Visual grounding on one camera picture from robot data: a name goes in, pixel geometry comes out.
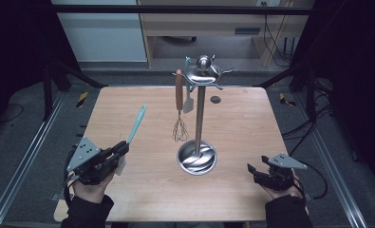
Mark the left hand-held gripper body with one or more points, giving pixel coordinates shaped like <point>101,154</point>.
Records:
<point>93,167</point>

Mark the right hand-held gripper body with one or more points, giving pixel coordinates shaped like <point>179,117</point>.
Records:
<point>280,179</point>

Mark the steel utensil stand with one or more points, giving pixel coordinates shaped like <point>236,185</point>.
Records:
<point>200,120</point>

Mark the person's right hand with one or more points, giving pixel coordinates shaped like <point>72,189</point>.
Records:
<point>283,193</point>

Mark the person's left hand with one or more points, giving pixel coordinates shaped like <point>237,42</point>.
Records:
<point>90,193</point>

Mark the yellow-black tape strip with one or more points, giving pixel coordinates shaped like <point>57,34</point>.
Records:
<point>284,99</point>
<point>82,99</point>

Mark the white cabinet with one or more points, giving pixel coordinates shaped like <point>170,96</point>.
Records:
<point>103,38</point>

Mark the dark curtain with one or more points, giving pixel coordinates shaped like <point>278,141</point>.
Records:
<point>14,47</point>
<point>356,63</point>

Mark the wooden desk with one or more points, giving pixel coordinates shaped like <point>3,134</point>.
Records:
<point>207,23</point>

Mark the grey metal table bracket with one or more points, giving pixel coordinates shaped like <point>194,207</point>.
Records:
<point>308,197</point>
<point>57,197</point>

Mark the metal floor rail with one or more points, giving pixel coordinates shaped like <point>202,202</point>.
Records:
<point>27,158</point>
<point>330,164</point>

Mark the black stand frame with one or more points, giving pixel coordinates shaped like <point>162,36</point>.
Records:
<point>310,95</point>
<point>48,91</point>

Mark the black horizontal frame bar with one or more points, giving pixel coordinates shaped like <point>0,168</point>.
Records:
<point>175,9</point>

